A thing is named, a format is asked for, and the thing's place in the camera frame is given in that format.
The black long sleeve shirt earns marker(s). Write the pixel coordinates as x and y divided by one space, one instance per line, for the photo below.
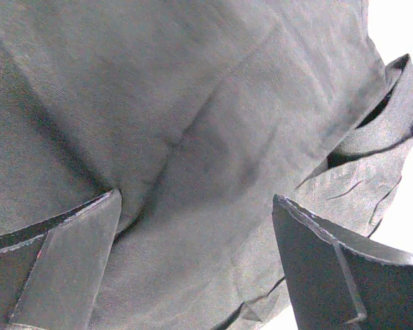
198 113

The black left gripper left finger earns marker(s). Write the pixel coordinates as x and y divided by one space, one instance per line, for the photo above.
50 272

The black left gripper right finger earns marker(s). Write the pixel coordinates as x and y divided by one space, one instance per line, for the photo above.
338 279

